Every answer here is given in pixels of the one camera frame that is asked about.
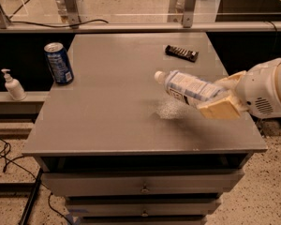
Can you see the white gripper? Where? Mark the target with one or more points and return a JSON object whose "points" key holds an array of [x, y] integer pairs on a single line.
{"points": [[258, 89]]}

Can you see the blue plastic water bottle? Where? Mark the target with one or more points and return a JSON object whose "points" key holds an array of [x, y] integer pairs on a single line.
{"points": [[187, 88]]}

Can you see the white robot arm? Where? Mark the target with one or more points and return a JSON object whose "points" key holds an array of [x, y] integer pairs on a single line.
{"points": [[231, 91]]}

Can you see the black rxbar chocolate wrapper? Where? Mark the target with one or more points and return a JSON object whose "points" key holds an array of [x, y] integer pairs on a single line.
{"points": [[181, 53]]}

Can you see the white pump lotion bottle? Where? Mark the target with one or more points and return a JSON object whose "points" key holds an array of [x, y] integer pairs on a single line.
{"points": [[13, 86]]}

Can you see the grey drawer cabinet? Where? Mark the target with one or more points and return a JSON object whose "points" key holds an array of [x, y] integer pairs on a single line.
{"points": [[114, 130]]}

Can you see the upper drawer round knob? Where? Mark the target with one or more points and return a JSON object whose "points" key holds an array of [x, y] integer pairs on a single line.
{"points": [[144, 190]]}

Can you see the drawer round knob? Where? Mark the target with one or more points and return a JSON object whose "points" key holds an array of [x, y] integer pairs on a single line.
{"points": [[144, 214], [144, 190]]}

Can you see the lower drawer round knob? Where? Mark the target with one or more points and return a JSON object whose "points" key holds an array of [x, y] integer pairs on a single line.
{"points": [[144, 214]]}

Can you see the blue soda can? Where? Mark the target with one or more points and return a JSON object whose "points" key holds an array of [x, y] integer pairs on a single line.
{"points": [[58, 62]]}

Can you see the right metal post bracket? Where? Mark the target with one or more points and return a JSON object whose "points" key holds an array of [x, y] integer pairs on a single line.
{"points": [[181, 11]]}

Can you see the metal post bracket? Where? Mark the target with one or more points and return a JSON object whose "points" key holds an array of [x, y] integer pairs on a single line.
{"points": [[181, 11], [68, 10]]}

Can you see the left metal post bracket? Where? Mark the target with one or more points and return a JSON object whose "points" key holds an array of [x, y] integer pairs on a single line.
{"points": [[68, 10]]}

